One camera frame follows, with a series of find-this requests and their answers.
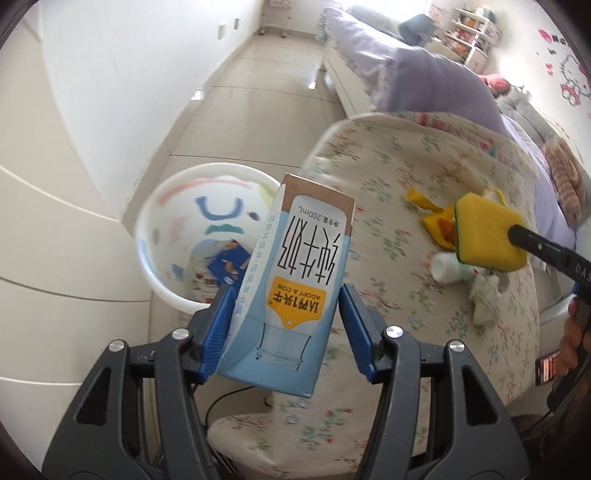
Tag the pink cat wall sticker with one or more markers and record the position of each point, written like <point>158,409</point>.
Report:
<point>572,74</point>

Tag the white bed frame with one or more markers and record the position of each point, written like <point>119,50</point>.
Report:
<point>351,87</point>

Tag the grey furry cloth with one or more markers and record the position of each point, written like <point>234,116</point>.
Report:
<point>526,115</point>

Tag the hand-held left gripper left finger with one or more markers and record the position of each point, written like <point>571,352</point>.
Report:
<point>221,323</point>

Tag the yellow plastic wrapper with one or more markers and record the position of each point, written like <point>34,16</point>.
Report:
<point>436,221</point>

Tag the white bin with drawn face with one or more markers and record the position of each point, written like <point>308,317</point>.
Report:
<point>171,198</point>

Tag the pink plush toy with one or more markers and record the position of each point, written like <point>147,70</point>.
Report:
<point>496,83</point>

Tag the white shelf with items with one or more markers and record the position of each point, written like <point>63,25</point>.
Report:
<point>471,37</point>

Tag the lavender bed sheet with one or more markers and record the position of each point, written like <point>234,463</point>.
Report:
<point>549,203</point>

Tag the black phone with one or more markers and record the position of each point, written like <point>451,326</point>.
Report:
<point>547,369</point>

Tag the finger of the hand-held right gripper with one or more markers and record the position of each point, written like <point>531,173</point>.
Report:
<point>535,242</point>

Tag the blue snack packet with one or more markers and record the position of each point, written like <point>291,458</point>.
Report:
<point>226,263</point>

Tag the beige knitted blanket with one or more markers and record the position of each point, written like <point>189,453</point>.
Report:
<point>565,175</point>

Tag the floral beige cloth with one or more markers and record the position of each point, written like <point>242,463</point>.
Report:
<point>392,207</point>

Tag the small white bottle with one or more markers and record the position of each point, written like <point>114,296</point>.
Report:
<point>445,267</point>

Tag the person's right hand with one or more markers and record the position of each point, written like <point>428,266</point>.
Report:
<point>572,337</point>

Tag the blue and white milk carton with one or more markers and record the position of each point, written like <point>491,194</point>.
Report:
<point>295,286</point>

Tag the white tissue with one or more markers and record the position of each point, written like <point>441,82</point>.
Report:
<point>485,300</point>

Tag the yellow sponge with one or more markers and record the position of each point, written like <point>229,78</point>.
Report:
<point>485,230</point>

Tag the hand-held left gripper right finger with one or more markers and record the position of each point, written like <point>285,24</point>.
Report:
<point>358,323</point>

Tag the teal cushion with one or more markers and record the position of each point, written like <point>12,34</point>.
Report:
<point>415,27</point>

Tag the white wheeled rack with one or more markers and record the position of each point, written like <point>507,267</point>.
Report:
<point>277,14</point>

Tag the orange wrapper scrap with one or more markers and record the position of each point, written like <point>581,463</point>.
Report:
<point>445,230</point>

